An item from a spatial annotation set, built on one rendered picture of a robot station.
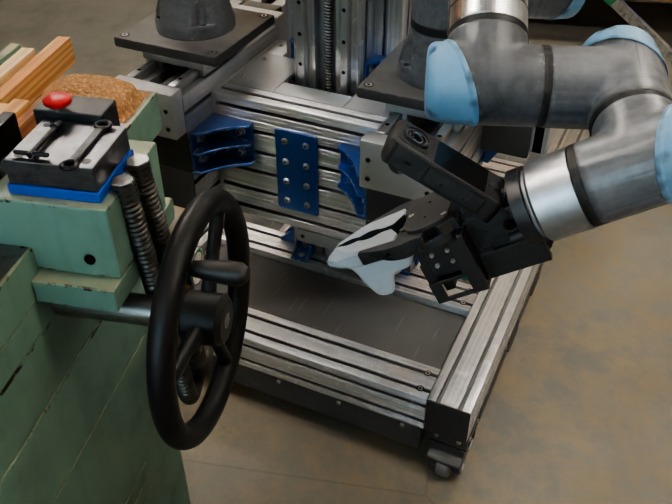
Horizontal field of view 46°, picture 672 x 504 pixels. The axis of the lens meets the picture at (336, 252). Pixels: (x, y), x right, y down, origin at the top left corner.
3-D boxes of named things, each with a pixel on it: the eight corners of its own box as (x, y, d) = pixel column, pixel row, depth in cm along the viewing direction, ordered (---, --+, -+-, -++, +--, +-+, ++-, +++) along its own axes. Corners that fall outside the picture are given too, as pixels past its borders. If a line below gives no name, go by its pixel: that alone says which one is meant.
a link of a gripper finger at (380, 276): (343, 315, 79) (425, 289, 75) (314, 268, 77) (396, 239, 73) (351, 297, 82) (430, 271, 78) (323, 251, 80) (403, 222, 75)
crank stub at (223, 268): (253, 270, 79) (247, 292, 78) (197, 263, 80) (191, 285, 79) (249, 257, 77) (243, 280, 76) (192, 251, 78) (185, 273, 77)
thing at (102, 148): (101, 204, 80) (90, 156, 76) (0, 192, 81) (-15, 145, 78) (148, 139, 90) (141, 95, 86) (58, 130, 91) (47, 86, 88)
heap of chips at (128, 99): (125, 123, 105) (121, 97, 103) (27, 113, 107) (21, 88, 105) (150, 92, 112) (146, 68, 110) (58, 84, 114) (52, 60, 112)
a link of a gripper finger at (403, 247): (360, 274, 74) (444, 245, 70) (352, 261, 74) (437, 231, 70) (371, 248, 78) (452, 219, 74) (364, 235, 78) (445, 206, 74)
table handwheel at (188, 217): (272, 271, 108) (220, 484, 93) (133, 254, 111) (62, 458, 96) (234, 136, 83) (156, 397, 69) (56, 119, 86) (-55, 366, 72)
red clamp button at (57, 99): (65, 112, 84) (62, 103, 83) (38, 109, 84) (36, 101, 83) (77, 99, 86) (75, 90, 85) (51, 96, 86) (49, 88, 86)
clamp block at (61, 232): (120, 282, 84) (104, 213, 79) (2, 267, 86) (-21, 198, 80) (168, 204, 96) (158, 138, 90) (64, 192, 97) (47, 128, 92)
